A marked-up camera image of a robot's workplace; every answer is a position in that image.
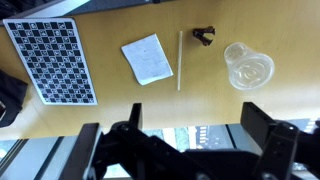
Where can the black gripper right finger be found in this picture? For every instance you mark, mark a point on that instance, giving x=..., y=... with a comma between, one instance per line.
x=256, y=123

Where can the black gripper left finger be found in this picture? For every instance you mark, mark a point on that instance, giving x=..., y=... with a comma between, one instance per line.
x=133, y=116

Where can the clear plastic straw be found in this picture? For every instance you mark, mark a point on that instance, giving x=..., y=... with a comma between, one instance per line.
x=179, y=60

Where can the clear plastic cup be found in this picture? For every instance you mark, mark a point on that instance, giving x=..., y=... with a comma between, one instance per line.
x=250, y=71

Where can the white paper note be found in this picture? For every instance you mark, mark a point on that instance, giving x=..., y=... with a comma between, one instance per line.
x=146, y=60

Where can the checkerboard calibration board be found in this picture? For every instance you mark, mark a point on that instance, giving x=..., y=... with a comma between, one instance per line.
x=50, y=60

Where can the dark staple remover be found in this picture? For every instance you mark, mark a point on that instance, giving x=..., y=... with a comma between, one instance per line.
x=203, y=35

